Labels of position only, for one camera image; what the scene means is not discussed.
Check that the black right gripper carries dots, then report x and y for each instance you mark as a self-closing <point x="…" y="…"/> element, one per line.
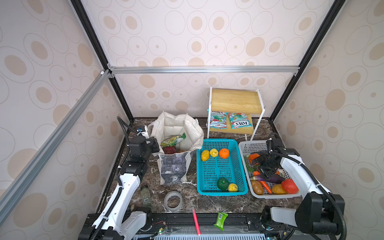
<point x="260" y="160"/>

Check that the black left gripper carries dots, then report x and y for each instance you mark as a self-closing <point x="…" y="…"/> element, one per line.
<point x="152" y="141"/>

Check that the purple eggplant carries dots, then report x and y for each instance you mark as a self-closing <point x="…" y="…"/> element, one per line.
<point x="275" y="179"/>

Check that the pink dragon fruit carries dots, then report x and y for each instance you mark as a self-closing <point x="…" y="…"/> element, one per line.
<point x="169" y="150"/>

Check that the red apple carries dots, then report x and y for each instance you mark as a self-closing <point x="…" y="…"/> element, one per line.
<point x="289" y="186"/>

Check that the green yellow snack bag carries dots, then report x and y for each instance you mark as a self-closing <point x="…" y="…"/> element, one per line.
<point x="173" y="141"/>

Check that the white canvas grocery bag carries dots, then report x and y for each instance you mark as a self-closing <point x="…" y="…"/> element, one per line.
<point x="173" y="168"/>

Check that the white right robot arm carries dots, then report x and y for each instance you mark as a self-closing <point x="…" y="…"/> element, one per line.
<point x="320" y="212"/>

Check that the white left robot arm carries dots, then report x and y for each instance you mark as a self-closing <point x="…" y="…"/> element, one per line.
<point x="110" y="224"/>

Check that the green Fox's candy bag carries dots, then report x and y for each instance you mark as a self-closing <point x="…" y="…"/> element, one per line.
<point x="239" y="120"/>

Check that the red green candy bag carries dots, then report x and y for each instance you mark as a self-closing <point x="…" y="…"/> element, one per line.
<point x="218" y="120"/>

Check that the orange carrot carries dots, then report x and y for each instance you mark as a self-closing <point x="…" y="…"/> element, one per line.
<point x="263" y="183"/>

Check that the orange tomato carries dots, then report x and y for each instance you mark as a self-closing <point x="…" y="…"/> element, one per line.
<point x="252" y="158"/>

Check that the white plastic basket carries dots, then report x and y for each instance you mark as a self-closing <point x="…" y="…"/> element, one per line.
<point x="249" y="147"/>

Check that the yellow orange mango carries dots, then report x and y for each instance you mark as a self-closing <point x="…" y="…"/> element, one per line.
<point x="278" y="189"/>

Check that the brown potato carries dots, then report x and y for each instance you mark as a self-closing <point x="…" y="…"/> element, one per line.
<point x="257" y="187"/>

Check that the small yellow fruit front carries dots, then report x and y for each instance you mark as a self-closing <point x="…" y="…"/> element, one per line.
<point x="233" y="188"/>

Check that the orange fruit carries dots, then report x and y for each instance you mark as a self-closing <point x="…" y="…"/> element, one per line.
<point x="224" y="153"/>

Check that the small glass spice jar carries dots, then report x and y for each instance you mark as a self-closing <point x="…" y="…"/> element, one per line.
<point x="146" y="196"/>

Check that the green bell pepper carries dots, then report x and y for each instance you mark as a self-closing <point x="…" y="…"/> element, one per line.
<point x="223" y="184"/>

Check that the clear tape roll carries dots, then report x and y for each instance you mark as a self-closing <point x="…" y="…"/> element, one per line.
<point x="173" y="201"/>

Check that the small yellow pear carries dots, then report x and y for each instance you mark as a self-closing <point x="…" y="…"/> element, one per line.
<point x="214" y="153"/>

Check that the teal plastic basket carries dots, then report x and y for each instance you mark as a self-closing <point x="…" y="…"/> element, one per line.
<point x="210" y="171"/>

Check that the wrinkled yellow lemon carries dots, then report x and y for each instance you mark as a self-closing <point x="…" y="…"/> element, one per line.
<point x="205" y="155"/>

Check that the white wooden two-tier shelf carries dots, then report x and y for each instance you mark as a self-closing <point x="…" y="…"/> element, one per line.
<point x="239" y="102"/>

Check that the green wrapped snack packet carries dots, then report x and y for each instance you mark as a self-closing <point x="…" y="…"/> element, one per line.
<point x="220" y="220"/>

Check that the pink pen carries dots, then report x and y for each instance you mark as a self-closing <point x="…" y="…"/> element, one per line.
<point x="196" y="222"/>

